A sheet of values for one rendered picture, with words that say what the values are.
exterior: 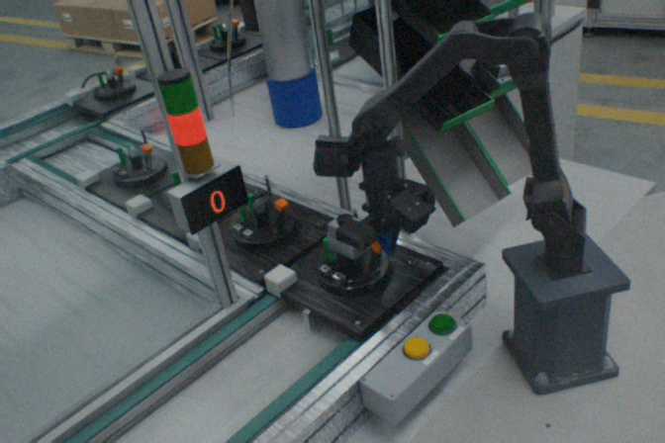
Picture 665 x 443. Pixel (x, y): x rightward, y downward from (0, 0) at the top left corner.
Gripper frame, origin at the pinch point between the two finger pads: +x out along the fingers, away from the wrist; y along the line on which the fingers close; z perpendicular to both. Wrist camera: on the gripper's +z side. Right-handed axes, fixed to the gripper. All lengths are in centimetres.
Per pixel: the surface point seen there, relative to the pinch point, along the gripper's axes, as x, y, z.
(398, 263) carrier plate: 11.7, 6.8, -4.6
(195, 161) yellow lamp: -19.7, -20.6, -19.5
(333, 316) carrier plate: 11.6, -11.4, -4.3
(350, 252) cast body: 4.5, -2.4, -7.3
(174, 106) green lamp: -29.1, -21.1, -20.0
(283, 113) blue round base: 17, 52, -88
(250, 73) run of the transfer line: 18, 72, -127
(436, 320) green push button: 11.5, -2.2, 11.0
